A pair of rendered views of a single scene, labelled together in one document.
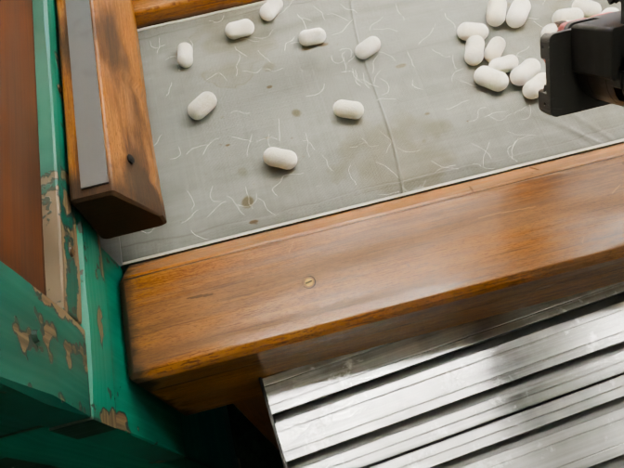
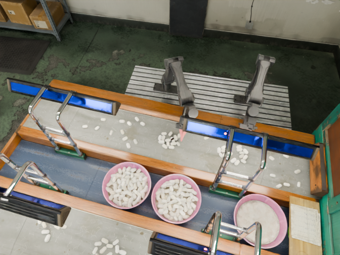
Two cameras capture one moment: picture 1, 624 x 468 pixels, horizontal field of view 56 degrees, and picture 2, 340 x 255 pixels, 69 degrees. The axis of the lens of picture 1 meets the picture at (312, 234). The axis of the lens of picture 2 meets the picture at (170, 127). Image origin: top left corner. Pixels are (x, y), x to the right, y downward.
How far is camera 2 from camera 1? 1.53 m
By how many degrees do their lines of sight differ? 58
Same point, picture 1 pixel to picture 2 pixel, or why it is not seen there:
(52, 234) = (327, 137)
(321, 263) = (285, 136)
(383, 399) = not seen: hidden behind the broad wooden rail
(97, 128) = (320, 151)
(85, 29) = (322, 170)
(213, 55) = (292, 183)
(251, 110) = (288, 168)
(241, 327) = (298, 133)
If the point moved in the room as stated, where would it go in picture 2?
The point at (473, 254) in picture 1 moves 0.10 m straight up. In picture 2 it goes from (264, 127) to (269, 118)
